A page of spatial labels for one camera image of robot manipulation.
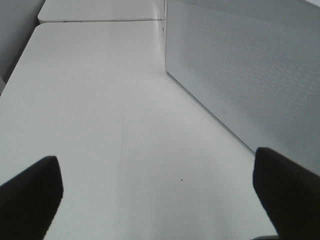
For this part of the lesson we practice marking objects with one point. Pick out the white microwave oven body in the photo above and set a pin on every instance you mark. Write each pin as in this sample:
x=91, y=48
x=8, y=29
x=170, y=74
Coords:
x=162, y=17

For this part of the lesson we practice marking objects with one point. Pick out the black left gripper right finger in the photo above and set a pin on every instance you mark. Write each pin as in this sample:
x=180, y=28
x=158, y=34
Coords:
x=289, y=194

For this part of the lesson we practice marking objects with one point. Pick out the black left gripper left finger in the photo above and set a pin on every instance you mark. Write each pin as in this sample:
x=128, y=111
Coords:
x=29, y=201

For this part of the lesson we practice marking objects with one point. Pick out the white microwave door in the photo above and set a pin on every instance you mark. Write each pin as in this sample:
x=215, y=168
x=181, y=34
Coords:
x=254, y=64

